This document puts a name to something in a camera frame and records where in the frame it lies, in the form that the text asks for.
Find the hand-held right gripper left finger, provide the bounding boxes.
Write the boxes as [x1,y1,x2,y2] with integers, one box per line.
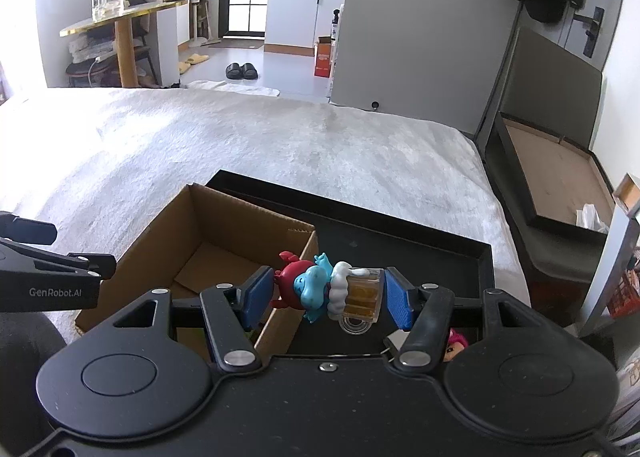
[112,266,275,374]

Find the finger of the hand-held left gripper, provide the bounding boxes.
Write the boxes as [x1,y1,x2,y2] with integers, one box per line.
[0,237,117,281]
[0,211,59,246]

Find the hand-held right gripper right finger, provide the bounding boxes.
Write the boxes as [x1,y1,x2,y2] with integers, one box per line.
[384,267,543,372]

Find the black tray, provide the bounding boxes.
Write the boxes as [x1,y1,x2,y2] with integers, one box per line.
[205,170,496,359]

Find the blue figurine with beer mug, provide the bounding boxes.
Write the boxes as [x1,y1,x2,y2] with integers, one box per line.
[270,251,385,336]

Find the pink haired doll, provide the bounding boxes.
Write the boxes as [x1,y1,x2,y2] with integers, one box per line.
[442,328,471,363]

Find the brown cardboard box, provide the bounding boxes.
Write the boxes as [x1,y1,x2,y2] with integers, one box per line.
[75,183,320,363]

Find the white charger plug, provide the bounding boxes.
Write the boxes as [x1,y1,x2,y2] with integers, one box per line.
[384,329,412,353]

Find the folded white cloths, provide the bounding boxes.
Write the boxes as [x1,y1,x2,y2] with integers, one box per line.
[67,34,118,66]

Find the black chair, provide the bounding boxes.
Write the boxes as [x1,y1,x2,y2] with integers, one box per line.
[66,0,157,88]

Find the white floor mat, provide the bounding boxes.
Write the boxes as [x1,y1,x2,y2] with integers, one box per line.
[187,80,281,98]

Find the white plastic bag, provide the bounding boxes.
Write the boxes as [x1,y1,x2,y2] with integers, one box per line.
[575,204,612,234]

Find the white framed black desk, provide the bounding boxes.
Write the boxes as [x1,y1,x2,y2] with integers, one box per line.
[580,172,640,338]

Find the round gold rimmed table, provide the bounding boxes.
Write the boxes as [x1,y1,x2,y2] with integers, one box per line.
[60,0,191,88]

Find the red crate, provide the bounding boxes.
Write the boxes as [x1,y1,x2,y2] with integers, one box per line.
[607,247,640,319]

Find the cream printed cloth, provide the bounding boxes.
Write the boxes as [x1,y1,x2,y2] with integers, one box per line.
[612,347,640,444]

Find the orange cardboard box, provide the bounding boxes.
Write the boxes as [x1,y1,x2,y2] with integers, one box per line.
[312,36,337,78]

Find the dark open storage bench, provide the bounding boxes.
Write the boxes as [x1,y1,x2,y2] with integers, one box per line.
[475,26,617,298]

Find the white standing fan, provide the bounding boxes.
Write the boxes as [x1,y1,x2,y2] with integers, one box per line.
[184,0,221,49]

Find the white kitchen cabinet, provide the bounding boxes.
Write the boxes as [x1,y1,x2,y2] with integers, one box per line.
[265,0,348,56]

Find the black door handle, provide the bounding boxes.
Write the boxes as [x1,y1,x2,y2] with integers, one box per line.
[572,7,606,58]

